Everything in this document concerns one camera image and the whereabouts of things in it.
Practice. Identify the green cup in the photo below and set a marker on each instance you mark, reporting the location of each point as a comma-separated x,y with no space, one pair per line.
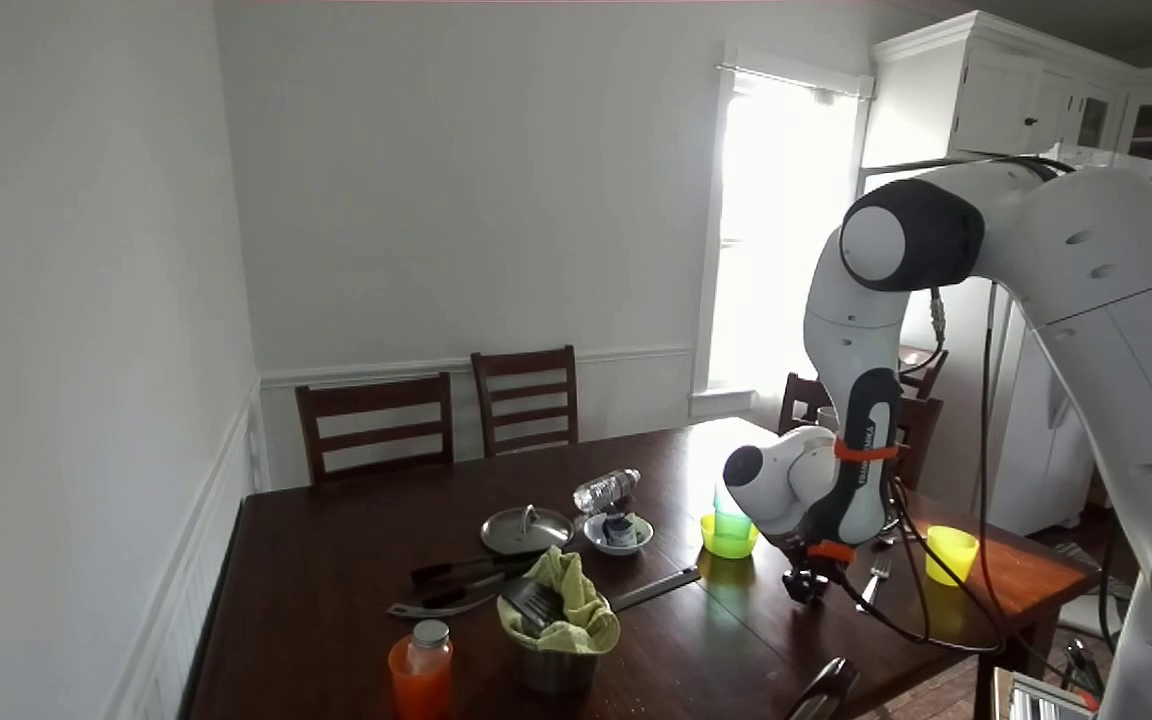
730,543

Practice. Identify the dark ladle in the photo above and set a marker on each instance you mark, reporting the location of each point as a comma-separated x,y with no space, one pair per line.
441,609

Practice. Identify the metal pan lid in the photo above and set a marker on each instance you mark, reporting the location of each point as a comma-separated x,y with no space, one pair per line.
521,535

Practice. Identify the clear plastic bottle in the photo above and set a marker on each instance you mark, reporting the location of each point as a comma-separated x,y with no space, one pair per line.
602,489

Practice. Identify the white tall cabinet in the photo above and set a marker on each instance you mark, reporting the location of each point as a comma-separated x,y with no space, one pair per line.
976,82

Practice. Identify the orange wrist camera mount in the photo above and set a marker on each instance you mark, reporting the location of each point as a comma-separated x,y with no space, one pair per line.
834,550

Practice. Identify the yellow plastic cup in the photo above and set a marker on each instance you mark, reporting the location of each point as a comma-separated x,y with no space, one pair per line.
959,550

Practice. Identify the bright window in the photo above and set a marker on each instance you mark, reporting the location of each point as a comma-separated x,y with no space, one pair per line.
776,202

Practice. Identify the small metal bowl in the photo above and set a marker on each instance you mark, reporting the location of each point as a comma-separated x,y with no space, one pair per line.
619,536

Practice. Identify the white refrigerator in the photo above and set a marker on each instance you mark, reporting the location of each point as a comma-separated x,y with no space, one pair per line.
1040,452

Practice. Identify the blue plastic cup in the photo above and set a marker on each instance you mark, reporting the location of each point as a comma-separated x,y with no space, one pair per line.
730,505

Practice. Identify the orange bottle with white cap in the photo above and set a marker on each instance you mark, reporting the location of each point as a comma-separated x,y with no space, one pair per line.
423,682

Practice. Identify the silver fork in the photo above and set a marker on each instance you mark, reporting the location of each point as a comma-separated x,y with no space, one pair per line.
871,590

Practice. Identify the yellow-green cloth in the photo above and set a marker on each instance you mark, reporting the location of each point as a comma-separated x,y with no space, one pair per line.
576,600

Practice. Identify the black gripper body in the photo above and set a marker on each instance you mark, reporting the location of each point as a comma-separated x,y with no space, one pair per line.
809,575

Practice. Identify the black spatula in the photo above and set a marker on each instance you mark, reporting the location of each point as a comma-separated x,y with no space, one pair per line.
451,577

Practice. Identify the gray metal box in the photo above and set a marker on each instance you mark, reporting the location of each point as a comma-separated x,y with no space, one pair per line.
1022,698

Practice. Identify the dark table knife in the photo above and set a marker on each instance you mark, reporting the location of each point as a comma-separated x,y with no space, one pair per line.
658,590

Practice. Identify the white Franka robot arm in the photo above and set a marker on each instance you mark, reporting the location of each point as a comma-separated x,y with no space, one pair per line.
1108,267

